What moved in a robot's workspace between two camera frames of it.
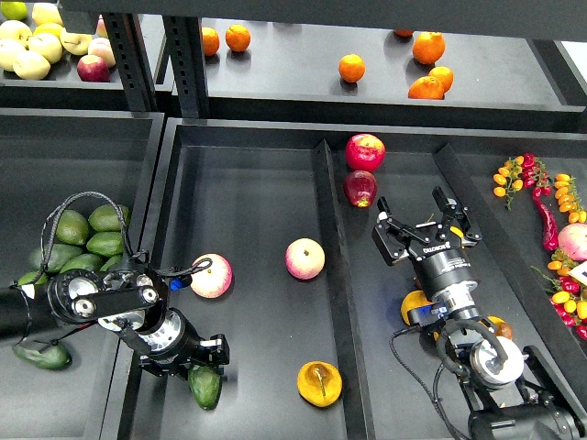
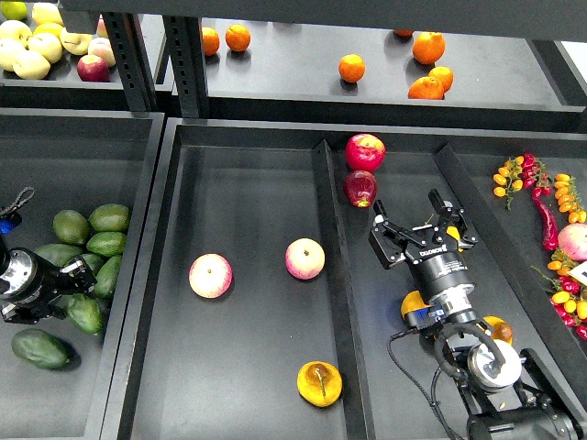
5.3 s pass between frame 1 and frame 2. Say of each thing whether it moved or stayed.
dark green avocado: moved
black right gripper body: stayed
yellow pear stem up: stayed
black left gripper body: moved
